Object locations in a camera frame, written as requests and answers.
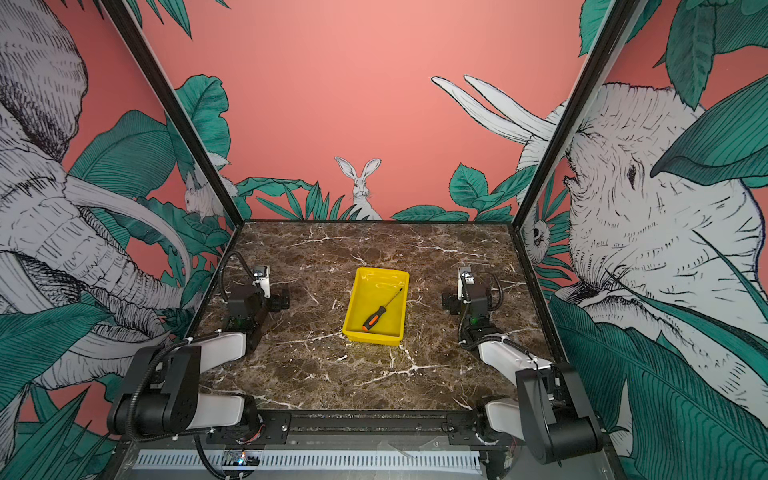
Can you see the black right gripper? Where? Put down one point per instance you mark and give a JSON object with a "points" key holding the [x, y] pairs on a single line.
{"points": [[452, 299]]}

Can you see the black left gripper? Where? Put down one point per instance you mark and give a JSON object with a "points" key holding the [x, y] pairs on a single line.
{"points": [[273, 304]]}

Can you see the black orange handled screwdriver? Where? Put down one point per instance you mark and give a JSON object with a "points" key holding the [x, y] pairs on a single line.
{"points": [[375, 317]]}

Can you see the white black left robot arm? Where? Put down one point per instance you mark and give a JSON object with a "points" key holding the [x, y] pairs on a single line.
{"points": [[160, 395]]}

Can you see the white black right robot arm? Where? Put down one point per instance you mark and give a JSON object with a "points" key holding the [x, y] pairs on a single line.
{"points": [[551, 413]]}

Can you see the yellow plastic bin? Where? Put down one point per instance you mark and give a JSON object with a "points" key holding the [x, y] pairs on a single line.
{"points": [[373, 287]]}

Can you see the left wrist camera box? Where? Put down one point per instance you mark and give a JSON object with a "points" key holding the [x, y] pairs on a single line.
{"points": [[261, 279]]}

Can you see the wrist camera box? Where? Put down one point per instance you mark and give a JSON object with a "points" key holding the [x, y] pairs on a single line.
{"points": [[261, 279], [465, 278]]}

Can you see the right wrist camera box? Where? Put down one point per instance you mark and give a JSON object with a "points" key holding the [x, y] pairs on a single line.
{"points": [[465, 278]]}

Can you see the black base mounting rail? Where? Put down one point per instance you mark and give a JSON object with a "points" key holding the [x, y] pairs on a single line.
{"points": [[460, 427]]}

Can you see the white slotted cable duct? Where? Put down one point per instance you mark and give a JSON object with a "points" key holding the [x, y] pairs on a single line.
{"points": [[278, 460]]}

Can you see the black enclosure corner post left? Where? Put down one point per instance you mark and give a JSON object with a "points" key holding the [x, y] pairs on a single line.
{"points": [[134, 39]]}

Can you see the black enclosure corner post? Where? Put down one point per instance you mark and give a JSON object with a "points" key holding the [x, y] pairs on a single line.
{"points": [[134, 39], [613, 34]]}

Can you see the black enclosure corner post right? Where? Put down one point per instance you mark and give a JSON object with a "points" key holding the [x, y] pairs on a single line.
{"points": [[613, 34]]}

